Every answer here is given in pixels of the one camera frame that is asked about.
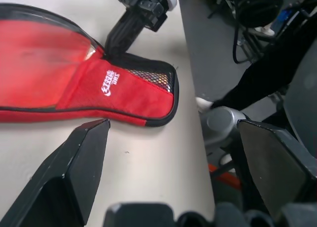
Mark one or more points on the silver robot body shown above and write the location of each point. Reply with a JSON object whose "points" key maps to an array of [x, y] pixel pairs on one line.
{"points": [[220, 120]]}

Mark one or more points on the person's white shoe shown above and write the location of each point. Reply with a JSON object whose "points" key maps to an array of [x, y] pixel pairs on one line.
{"points": [[205, 104]]}

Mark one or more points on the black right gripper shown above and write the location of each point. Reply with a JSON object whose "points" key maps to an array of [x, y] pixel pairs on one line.
{"points": [[148, 7]]}

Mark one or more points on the orange floor object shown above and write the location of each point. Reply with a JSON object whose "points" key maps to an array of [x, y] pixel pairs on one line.
{"points": [[224, 175]]}

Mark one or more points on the red black paddle case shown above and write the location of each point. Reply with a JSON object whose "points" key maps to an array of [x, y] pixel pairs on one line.
{"points": [[119, 98]]}

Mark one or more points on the dark grey chair back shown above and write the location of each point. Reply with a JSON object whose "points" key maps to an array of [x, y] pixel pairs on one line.
{"points": [[303, 93]]}

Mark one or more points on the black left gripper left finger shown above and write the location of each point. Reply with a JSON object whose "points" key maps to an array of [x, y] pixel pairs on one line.
{"points": [[67, 172]]}

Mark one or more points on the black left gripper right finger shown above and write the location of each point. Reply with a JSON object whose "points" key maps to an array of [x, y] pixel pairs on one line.
{"points": [[277, 162]]}

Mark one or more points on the person's black trouser leg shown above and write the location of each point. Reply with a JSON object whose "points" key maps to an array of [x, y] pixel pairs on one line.
{"points": [[257, 81]]}

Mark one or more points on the black office chair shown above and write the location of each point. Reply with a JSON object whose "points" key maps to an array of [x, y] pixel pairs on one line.
{"points": [[260, 7]]}

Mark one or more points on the red table tennis paddle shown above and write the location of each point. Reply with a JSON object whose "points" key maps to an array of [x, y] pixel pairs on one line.
{"points": [[37, 63]]}

